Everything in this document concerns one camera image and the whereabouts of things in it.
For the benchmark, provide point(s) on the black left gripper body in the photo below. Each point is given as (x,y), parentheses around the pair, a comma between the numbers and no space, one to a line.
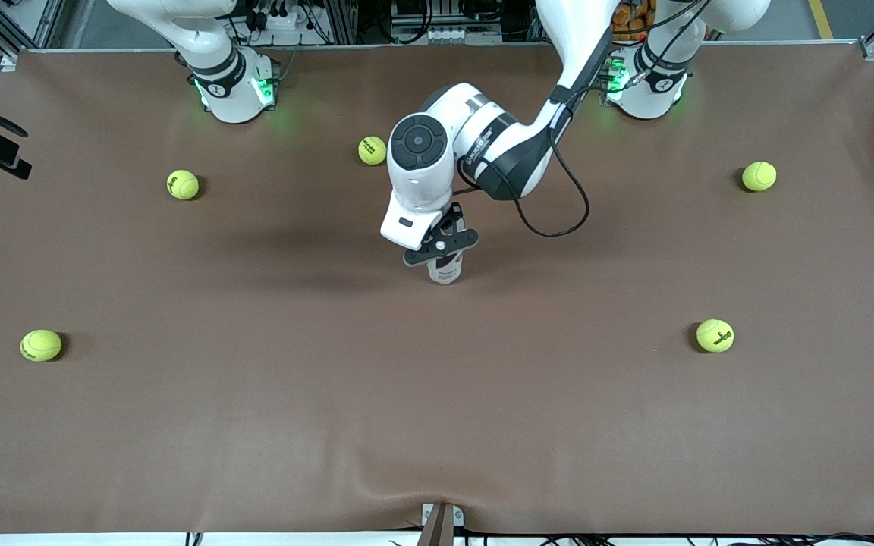
(453,220)

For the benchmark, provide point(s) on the white blue tennis ball can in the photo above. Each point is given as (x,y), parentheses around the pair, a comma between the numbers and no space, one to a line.
(446,273)

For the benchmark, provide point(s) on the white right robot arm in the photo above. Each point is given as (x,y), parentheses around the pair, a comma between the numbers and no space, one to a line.
(232,91)

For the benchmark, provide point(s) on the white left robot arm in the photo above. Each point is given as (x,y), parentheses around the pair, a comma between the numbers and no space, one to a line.
(422,189)

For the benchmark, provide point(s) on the yellow tennis ball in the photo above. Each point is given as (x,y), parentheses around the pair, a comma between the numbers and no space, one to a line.
(715,335)
(759,176)
(41,345)
(371,150)
(183,184)

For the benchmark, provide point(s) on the grey electronics unit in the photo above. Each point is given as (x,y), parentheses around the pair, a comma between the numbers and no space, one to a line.
(444,34)

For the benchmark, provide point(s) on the brown table mat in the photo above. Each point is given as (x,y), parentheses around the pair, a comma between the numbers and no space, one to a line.
(437,425)

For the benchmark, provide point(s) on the pile of orange items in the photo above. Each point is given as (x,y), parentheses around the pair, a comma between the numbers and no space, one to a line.
(630,26)

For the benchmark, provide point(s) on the white power strip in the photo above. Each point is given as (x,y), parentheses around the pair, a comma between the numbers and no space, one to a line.
(285,19)

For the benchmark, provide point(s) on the aluminium frame post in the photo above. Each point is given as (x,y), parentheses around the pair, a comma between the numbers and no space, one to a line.
(342,19)

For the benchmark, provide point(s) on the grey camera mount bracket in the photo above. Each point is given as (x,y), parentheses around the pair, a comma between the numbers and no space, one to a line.
(441,527)

